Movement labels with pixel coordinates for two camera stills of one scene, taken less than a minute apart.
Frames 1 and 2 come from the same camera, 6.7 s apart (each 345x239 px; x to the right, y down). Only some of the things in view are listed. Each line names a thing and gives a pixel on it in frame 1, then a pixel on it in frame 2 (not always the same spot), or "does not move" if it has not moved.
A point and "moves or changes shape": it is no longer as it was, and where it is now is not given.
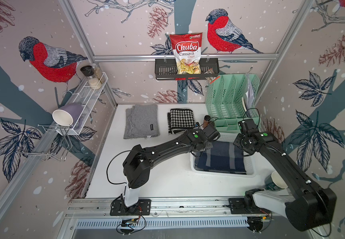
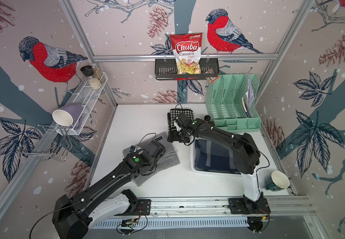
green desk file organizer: x=232 y=97 does not move
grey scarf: x=141 y=121 moves or changes shape
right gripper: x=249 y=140 → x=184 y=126
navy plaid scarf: x=224 y=156 does not move
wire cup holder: x=52 y=141 does not move
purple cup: x=66 y=115 does not move
